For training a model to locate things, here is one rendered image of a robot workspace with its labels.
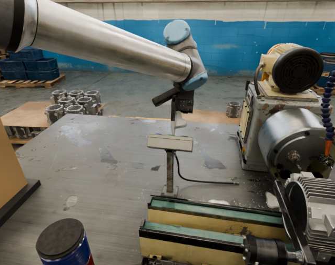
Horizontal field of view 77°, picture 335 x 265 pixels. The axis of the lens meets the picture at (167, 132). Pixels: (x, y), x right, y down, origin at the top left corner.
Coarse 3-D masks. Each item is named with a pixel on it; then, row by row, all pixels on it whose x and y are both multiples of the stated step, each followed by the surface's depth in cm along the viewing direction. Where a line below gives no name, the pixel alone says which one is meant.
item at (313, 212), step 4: (292, 176) 60; (296, 176) 59; (308, 208) 50; (312, 208) 49; (316, 208) 48; (320, 208) 48; (308, 212) 50; (312, 212) 48; (316, 212) 48; (320, 212) 48; (308, 216) 50; (312, 216) 48; (316, 216) 48; (320, 216) 48; (292, 244) 56
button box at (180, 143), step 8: (152, 136) 80; (160, 136) 79; (168, 136) 79; (176, 136) 78; (152, 144) 79; (160, 144) 79; (168, 144) 78; (176, 144) 78; (184, 144) 77; (192, 144) 79
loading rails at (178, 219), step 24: (168, 216) 72; (192, 216) 70; (216, 216) 68; (240, 216) 67; (264, 216) 67; (144, 240) 64; (168, 240) 62; (192, 240) 60; (216, 240) 59; (240, 240) 60; (288, 240) 68; (192, 264) 66; (216, 264) 64; (240, 264) 62; (288, 264) 58
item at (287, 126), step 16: (288, 112) 80; (304, 112) 78; (272, 128) 79; (288, 128) 72; (304, 128) 68; (320, 128) 67; (272, 144) 73; (288, 144) 71; (304, 144) 70; (320, 144) 69; (272, 160) 75; (288, 160) 74; (304, 160) 73; (320, 160) 71; (272, 176) 79; (288, 176) 76; (320, 176) 74
